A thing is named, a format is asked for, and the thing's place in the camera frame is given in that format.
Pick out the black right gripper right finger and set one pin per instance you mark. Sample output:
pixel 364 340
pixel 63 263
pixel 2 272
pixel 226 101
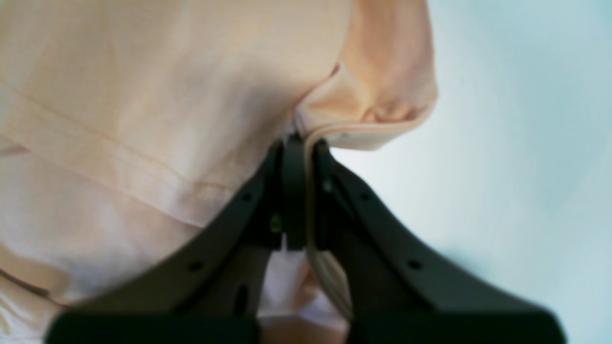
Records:
pixel 401 290

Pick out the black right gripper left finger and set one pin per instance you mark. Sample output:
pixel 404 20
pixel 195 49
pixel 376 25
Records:
pixel 208 292

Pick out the peach orange T-shirt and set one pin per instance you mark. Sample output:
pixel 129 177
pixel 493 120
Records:
pixel 127 125

